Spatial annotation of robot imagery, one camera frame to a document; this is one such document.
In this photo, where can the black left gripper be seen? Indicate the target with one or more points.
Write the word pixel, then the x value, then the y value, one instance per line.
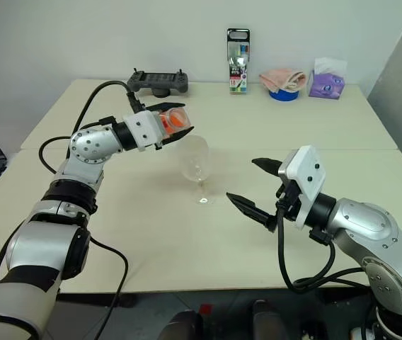
pixel 158 145

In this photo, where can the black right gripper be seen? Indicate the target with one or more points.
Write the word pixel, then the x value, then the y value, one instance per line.
pixel 289 198

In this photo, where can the orange liquid plastic bottle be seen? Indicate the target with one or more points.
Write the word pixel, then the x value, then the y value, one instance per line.
pixel 177 120

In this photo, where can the clear wine glass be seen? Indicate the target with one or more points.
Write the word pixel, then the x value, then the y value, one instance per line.
pixel 195 156

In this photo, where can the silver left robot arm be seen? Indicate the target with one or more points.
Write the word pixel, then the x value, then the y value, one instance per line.
pixel 87 145

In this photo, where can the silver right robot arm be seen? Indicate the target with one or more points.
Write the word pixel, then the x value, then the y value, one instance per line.
pixel 371 226

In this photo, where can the grey handheld remote controller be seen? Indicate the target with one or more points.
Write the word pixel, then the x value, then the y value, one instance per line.
pixel 158 83

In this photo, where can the marker pen pack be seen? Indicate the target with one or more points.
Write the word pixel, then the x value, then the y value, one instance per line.
pixel 238 71

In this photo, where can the blue tape roll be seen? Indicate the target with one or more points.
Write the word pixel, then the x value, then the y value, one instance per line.
pixel 284 96

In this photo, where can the pink folded towel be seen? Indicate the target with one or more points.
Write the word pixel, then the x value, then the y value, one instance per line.
pixel 284 79

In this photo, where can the purple tissue box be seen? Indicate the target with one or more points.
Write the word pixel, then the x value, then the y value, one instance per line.
pixel 326 86

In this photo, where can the small red square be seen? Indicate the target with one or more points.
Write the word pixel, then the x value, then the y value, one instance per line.
pixel 205 309

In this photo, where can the dark rounded shape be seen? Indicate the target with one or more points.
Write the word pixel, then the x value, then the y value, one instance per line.
pixel 270 322
pixel 185 327

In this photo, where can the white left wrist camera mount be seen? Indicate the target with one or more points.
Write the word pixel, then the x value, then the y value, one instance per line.
pixel 142 129

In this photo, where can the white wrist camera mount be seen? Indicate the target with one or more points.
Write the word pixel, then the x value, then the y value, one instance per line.
pixel 142 129
pixel 307 170

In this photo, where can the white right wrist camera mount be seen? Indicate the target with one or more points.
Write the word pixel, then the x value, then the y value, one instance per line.
pixel 307 170

